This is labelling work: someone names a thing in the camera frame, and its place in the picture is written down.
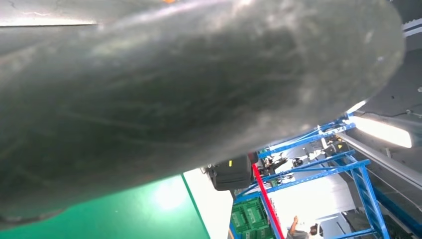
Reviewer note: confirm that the blue metal shelf rack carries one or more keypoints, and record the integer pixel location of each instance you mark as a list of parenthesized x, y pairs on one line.
[(371, 198)]

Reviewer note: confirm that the black bag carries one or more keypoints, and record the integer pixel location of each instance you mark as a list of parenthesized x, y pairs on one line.
[(232, 175)]

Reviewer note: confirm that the white table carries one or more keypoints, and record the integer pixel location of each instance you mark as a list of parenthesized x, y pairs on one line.
[(211, 204)]

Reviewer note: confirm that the red post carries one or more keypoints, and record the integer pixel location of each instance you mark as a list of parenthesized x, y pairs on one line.
[(267, 201)]

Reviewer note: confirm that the ceiling lamp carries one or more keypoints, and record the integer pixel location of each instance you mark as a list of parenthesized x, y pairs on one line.
[(382, 132)]

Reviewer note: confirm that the person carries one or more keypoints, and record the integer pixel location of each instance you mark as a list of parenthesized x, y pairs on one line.
[(298, 234)]

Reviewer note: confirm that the green plastic crate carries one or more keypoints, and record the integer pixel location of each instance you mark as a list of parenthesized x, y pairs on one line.
[(250, 217)]

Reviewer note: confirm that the green table mat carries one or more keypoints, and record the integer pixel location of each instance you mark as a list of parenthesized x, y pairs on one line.
[(132, 217)]

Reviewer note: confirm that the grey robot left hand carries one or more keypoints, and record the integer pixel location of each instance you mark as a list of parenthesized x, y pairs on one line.
[(165, 92)]

